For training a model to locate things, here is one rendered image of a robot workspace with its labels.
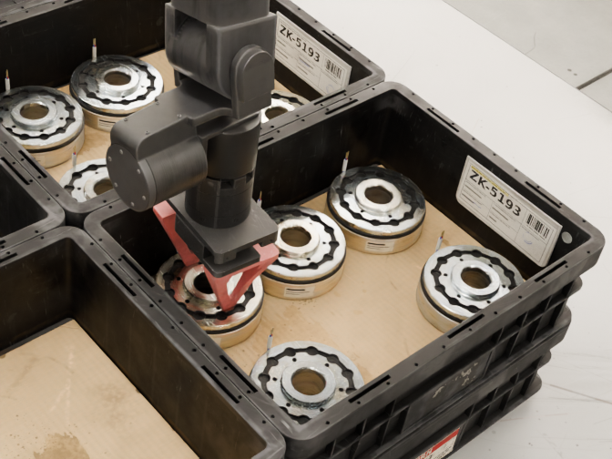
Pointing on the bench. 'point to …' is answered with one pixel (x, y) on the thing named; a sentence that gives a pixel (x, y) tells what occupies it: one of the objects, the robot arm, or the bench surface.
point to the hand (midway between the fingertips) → (210, 278)
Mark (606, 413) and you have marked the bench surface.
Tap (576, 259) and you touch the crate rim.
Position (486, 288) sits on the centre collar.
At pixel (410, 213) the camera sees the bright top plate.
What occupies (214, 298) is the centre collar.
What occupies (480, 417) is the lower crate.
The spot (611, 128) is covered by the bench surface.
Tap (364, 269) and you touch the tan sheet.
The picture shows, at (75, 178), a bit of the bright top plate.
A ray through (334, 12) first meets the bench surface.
